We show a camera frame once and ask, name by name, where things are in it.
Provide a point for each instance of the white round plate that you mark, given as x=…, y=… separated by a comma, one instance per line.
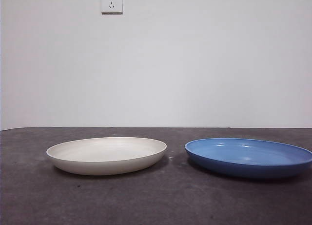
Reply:
x=104, y=161

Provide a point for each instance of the blue round plate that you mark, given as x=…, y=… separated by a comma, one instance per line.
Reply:
x=243, y=170

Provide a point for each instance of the white wall socket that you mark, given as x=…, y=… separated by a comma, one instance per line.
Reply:
x=112, y=3

